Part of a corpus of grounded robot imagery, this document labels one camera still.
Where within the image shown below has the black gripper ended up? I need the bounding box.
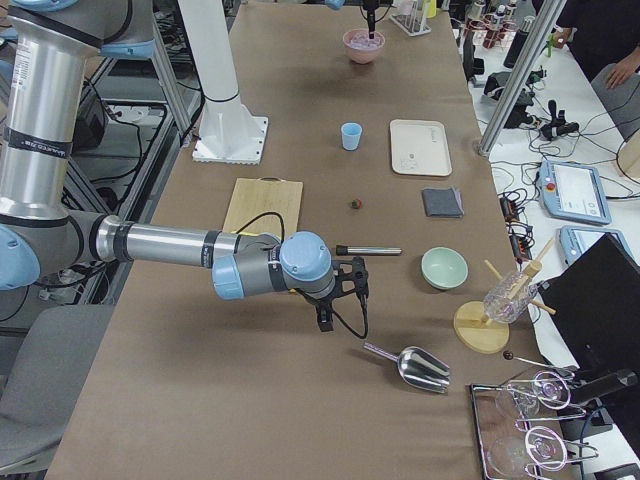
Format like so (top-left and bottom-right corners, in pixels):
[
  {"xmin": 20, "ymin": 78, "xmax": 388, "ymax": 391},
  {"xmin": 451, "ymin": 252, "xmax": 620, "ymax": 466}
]
[
  {"xmin": 362, "ymin": 0, "xmax": 380, "ymax": 39},
  {"xmin": 314, "ymin": 256, "xmax": 369, "ymax": 334}
]

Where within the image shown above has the pink bowl of ice cubes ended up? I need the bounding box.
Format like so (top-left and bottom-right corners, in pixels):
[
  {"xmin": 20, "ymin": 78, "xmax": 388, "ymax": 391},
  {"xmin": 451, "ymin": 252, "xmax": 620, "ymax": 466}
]
[{"xmin": 342, "ymin": 28, "xmax": 386, "ymax": 64}]

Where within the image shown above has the light blue plastic cup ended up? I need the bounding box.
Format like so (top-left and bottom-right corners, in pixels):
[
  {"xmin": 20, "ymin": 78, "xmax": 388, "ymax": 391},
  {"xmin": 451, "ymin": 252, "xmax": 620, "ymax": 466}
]
[{"xmin": 340, "ymin": 122, "xmax": 363, "ymax": 151}]

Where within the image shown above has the steel ice scoop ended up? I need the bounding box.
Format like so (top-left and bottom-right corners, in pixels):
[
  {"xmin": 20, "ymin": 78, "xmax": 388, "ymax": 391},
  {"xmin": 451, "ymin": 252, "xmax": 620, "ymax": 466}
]
[{"xmin": 363, "ymin": 342, "xmax": 450, "ymax": 394}]

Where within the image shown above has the steel muddler black tip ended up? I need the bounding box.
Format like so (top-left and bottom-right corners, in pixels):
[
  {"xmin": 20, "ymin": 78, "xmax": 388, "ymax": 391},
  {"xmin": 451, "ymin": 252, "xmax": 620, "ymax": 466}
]
[{"xmin": 335, "ymin": 245, "xmax": 402, "ymax": 256}]

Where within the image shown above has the mint green bowl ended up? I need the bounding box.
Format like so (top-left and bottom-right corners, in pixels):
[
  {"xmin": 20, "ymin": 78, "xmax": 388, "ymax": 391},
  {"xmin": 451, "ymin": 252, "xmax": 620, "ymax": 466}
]
[{"xmin": 421, "ymin": 246, "xmax": 469, "ymax": 290}]

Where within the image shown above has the grey folded cloth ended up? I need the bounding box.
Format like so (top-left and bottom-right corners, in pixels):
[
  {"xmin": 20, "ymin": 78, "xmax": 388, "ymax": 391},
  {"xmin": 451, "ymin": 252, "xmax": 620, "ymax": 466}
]
[{"xmin": 421, "ymin": 187, "xmax": 464, "ymax": 218}]

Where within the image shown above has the bamboo cutting board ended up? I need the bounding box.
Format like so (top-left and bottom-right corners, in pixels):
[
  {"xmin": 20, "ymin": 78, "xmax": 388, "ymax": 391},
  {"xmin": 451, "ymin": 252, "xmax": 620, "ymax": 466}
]
[{"xmin": 223, "ymin": 177, "xmax": 303, "ymax": 237}]

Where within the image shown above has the cream rabbit tray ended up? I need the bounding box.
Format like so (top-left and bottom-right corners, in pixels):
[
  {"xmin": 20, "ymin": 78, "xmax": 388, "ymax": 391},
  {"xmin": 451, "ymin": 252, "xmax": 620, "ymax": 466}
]
[{"xmin": 389, "ymin": 119, "xmax": 452, "ymax": 177}]

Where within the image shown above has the wooden mug tree stand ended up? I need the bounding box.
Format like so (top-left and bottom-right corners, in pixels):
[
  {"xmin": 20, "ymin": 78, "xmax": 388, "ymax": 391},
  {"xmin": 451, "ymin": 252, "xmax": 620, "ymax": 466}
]
[{"xmin": 454, "ymin": 238, "xmax": 556, "ymax": 354}]

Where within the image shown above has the clear glass on stand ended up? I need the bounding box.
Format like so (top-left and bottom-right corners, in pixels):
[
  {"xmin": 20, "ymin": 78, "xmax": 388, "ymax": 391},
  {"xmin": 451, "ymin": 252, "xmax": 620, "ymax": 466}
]
[{"xmin": 483, "ymin": 271, "xmax": 536, "ymax": 324}]

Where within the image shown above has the blue teach pendant near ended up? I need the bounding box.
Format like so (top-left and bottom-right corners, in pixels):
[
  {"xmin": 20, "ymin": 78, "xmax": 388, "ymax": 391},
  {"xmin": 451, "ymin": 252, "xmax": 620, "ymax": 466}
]
[{"xmin": 559, "ymin": 226, "xmax": 632, "ymax": 266}]

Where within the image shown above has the blue teach pendant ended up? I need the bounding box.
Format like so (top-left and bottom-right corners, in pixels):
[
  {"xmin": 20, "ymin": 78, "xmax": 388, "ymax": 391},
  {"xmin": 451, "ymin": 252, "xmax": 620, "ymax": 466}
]
[
  {"xmin": 539, "ymin": 161, "xmax": 612, "ymax": 225},
  {"xmin": 559, "ymin": 226, "xmax": 632, "ymax": 266}
]

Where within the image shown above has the wine glass rack tray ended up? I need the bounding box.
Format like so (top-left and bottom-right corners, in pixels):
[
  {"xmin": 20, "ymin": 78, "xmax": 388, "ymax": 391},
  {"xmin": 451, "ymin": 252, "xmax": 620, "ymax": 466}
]
[{"xmin": 469, "ymin": 370, "xmax": 599, "ymax": 479}]

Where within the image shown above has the blue teach pendant far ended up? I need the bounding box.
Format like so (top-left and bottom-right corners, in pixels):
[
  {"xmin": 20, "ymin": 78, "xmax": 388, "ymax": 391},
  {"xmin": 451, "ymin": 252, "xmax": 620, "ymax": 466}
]
[{"xmin": 539, "ymin": 161, "xmax": 612, "ymax": 225}]

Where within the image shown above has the black laptop monitor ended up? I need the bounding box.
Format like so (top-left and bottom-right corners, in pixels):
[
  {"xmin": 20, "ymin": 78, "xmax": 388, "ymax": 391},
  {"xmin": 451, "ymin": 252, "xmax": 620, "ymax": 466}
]
[{"xmin": 540, "ymin": 234, "xmax": 639, "ymax": 373}]

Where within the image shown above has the grey office chair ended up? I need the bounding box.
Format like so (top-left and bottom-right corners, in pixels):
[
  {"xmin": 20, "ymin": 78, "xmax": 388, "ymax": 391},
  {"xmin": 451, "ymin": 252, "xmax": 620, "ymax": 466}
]
[{"xmin": 1, "ymin": 305, "xmax": 114, "ymax": 475}]

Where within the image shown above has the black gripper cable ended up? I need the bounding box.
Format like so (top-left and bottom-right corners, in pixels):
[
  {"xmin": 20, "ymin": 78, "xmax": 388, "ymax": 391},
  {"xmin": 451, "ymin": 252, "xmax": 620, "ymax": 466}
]
[{"xmin": 234, "ymin": 212, "xmax": 371, "ymax": 341}]

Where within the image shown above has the white wire cup rack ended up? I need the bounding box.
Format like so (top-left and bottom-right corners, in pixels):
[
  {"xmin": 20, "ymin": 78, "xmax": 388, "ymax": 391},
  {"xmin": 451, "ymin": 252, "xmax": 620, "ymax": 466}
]
[{"xmin": 391, "ymin": 0, "xmax": 431, "ymax": 37}]

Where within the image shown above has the aluminium frame post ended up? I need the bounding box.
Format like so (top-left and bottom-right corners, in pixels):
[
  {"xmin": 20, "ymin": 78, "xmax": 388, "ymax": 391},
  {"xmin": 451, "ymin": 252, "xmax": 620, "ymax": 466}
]
[{"xmin": 477, "ymin": 0, "xmax": 566, "ymax": 158}]

